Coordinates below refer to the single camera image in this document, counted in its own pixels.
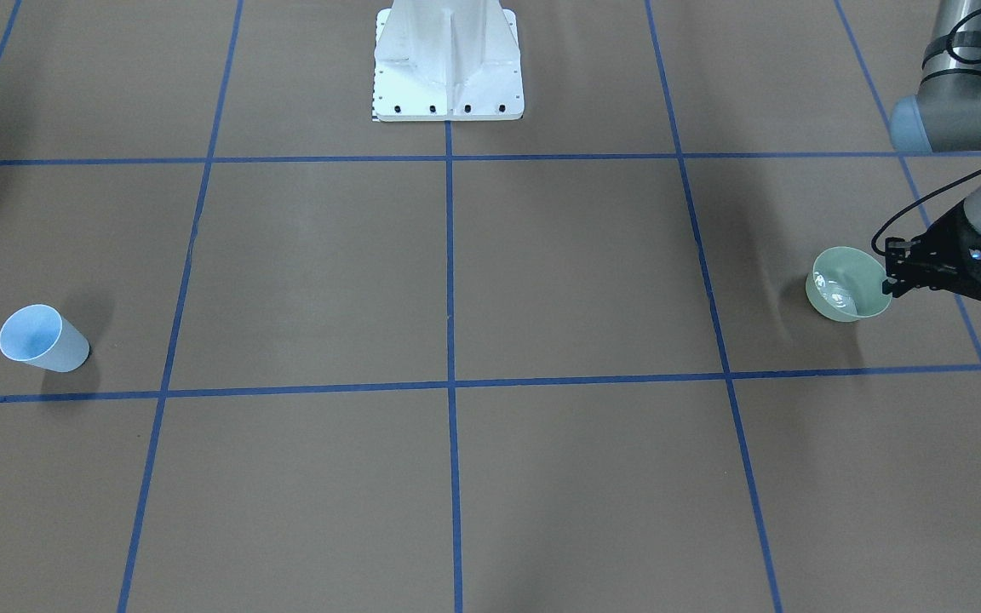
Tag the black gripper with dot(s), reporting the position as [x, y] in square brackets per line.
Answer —
[943, 249]

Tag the light green ceramic bowl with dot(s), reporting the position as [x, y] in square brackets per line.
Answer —
[846, 285]

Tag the light blue plastic cup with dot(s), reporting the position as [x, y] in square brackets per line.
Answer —
[38, 335]

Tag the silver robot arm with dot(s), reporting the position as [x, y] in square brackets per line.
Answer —
[944, 115]

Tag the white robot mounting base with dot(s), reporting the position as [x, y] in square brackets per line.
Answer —
[447, 61]

